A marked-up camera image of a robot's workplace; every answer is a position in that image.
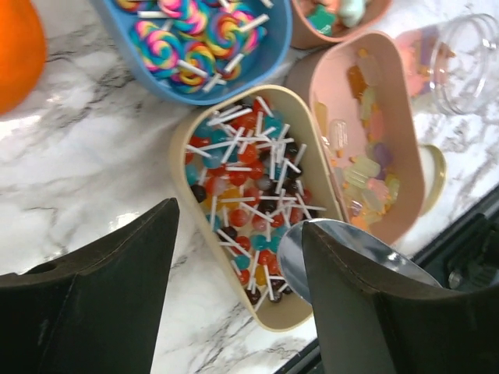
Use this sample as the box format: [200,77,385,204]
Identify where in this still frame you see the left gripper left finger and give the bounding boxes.
[1,198,179,373]

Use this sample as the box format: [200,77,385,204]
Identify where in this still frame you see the orange fruit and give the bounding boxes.
[1,1,47,114]

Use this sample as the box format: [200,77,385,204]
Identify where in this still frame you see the blue tray swirl lollipops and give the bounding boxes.
[91,1,292,105]

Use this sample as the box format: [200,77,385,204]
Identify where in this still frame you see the pink tray star candies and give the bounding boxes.
[291,1,391,50]

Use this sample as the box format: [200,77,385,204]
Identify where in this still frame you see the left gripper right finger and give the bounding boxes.
[303,224,498,373]

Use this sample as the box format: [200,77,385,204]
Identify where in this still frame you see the metal candy scoop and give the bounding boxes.
[277,218,441,305]

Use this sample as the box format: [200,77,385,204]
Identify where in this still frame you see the beige tray round lollipops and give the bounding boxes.
[169,85,343,332]

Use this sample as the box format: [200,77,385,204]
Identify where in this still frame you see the gold jar lid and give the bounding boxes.
[419,144,447,216]

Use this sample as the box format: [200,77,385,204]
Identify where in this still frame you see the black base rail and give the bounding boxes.
[281,191,498,373]

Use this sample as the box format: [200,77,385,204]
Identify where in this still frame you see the pink tray popsicle candies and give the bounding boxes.
[285,31,425,244]

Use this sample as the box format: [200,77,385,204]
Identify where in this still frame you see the clear plastic jar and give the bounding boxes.
[395,13,498,115]

